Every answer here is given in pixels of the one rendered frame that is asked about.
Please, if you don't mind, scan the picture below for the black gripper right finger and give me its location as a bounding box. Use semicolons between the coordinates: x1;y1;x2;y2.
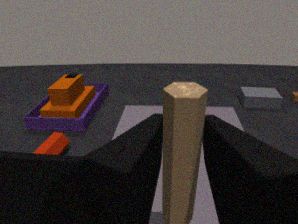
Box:
202;115;298;224

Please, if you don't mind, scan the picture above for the grey rectangular floor panel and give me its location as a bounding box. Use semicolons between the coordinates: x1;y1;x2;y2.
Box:
113;105;243;224

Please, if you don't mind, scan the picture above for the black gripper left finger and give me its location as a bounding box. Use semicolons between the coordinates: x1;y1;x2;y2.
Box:
0;113;162;224

